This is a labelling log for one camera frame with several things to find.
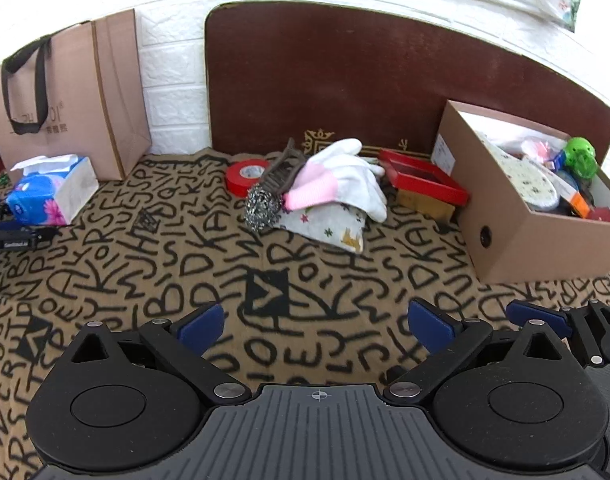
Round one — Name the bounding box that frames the round white printed pad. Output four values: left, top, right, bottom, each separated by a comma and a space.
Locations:
477, 132, 562, 212

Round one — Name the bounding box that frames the white and pink glove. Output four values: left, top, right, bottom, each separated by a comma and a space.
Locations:
283, 138, 389, 223

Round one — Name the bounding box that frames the red square box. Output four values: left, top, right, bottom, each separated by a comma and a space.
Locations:
378, 148, 470, 207

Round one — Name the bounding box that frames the red tape roll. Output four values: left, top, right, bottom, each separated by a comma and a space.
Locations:
225, 158, 272, 197

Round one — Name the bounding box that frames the blue tissue pack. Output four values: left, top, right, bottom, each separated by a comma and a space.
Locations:
5, 154, 100, 226

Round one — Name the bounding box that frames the green toy ball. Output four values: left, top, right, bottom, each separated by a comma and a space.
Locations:
564, 137, 599, 184

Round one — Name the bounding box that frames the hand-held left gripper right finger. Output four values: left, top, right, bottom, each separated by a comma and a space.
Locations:
384, 298, 566, 407

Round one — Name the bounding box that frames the small brown box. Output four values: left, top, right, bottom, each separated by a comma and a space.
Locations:
395, 189, 457, 222

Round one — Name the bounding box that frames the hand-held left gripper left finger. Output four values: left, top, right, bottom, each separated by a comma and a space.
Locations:
66, 302, 252, 407

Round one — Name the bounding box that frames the pink-brown paper bag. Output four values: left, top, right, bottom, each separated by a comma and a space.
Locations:
0, 8, 153, 182

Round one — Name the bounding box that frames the pink small item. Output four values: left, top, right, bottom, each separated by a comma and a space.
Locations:
521, 140, 552, 162

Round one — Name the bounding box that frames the brown cardboard box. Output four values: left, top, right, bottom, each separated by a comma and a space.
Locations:
431, 99, 610, 285

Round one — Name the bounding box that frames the dark brown board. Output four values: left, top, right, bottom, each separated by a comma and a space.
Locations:
203, 1, 610, 167

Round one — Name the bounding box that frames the orange small item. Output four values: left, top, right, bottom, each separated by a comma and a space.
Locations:
569, 191, 594, 219

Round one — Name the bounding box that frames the steel wool scrubber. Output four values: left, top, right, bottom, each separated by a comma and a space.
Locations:
244, 183, 283, 233

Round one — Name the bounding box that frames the white printed cloth pouch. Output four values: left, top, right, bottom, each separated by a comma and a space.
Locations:
277, 201, 370, 254

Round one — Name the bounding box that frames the black device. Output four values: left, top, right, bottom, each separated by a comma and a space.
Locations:
0, 195, 59, 262

